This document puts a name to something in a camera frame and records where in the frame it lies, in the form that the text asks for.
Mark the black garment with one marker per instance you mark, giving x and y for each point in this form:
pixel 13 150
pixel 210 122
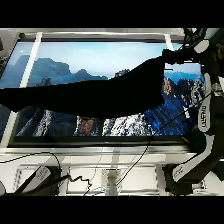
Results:
pixel 100 96

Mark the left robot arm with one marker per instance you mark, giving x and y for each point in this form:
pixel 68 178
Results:
pixel 38 181

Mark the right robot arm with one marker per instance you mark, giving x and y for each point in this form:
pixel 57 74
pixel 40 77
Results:
pixel 203 123

